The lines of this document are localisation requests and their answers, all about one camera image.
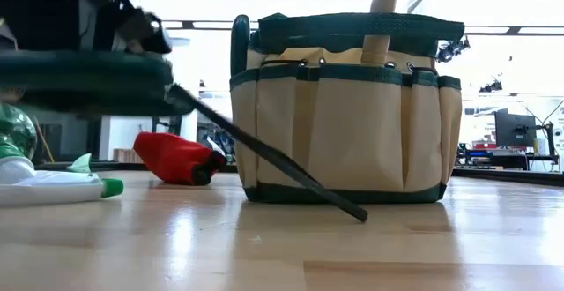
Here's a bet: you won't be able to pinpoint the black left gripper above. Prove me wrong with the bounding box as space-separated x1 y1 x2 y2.
0 0 217 55

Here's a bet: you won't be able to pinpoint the green pruning shears with strap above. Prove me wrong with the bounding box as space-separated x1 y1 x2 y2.
0 48 369 223

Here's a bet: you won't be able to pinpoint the green spray bottle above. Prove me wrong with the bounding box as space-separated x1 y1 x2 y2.
0 101 125 209

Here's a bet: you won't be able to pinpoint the cream and green gardening bag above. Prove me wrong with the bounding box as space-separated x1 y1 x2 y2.
228 11 466 205

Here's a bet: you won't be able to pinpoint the red gardening glove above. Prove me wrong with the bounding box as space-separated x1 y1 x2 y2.
133 131 228 186

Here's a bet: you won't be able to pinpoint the wooden crate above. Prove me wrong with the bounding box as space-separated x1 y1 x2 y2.
112 147 145 163

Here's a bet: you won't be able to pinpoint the black ceiling spotlight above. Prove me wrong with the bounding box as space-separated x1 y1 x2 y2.
435 34 471 63
479 78 503 93

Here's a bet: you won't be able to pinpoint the black background desk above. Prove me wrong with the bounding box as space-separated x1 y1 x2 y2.
456 147 560 172

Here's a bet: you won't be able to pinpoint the green handled snips with strap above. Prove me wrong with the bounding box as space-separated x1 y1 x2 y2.
229 13 252 79

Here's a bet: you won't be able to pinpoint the yellow hanging cord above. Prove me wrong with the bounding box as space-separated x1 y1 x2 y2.
33 114 56 163

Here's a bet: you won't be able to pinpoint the black aluminium table frame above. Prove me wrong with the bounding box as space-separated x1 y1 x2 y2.
34 160 564 187

